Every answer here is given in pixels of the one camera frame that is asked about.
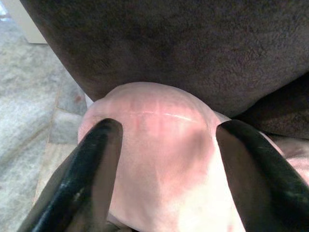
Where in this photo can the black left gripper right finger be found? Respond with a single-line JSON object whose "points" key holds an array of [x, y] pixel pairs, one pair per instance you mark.
{"points": [[265, 183]]}

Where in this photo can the dark brown fabric sofa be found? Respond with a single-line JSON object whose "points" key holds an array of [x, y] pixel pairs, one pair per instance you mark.
{"points": [[169, 48]]}

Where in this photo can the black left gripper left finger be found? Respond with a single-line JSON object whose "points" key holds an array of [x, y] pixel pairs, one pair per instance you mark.
{"points": [[72, 183]]}

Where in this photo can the pink pillow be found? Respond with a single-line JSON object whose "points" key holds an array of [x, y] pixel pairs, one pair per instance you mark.
{"points": [[164, 157]]}

